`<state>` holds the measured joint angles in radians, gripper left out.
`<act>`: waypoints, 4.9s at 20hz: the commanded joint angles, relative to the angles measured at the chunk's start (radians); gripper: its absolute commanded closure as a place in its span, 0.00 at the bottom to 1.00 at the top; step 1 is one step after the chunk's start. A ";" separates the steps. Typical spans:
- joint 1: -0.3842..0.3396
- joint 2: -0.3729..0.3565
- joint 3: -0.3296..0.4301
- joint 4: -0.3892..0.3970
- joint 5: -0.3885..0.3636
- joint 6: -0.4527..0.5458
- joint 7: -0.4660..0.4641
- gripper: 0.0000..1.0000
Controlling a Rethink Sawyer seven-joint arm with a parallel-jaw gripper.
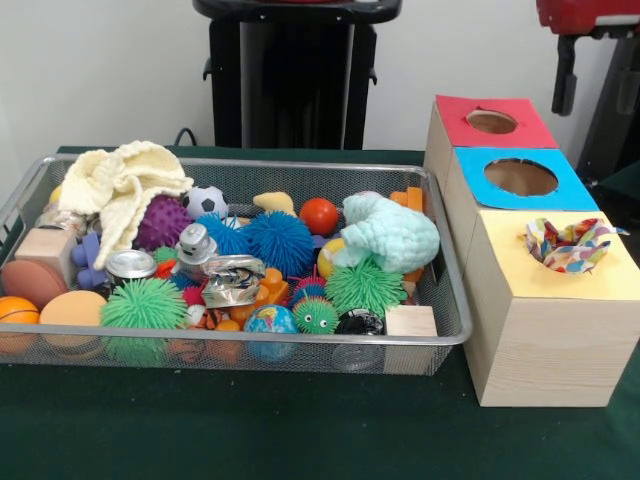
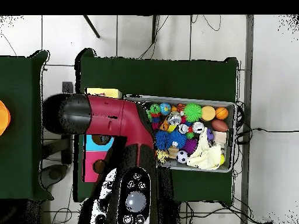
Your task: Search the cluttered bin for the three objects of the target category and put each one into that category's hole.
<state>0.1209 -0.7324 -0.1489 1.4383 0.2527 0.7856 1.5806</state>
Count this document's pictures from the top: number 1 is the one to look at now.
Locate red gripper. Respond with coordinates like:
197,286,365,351
535,0,640,118

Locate large polka dot cloth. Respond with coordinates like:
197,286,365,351
524,216,630,275

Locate mint green knitted cloth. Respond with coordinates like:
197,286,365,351
332,192,442,275

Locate wooden box with three holes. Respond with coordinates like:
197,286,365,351
423,94,640,409

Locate dark green tablecloth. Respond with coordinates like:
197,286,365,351
594,162,640,236
0,144,640,480

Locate small wooden block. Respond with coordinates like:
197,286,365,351
384,305,439,337

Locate red orange ball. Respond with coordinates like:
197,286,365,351
299,197,340,237

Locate blue spiky ball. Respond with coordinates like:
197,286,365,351
242,209,316,265

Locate rainbow spiky caterpillar toy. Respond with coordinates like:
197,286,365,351
289,277,339,335

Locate globe print ball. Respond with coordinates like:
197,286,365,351
243,303,300,335

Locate small soccer ball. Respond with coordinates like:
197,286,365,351
180,185,230,221

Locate purple knobbly ball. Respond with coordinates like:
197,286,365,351
132,193,194,252

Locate pale yellow knitted cloth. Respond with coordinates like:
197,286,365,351
57,139,195,271

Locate green spiky ball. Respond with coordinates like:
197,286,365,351
99,277,190,331

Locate wire mesh bin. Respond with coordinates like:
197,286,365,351
0,153,474,374

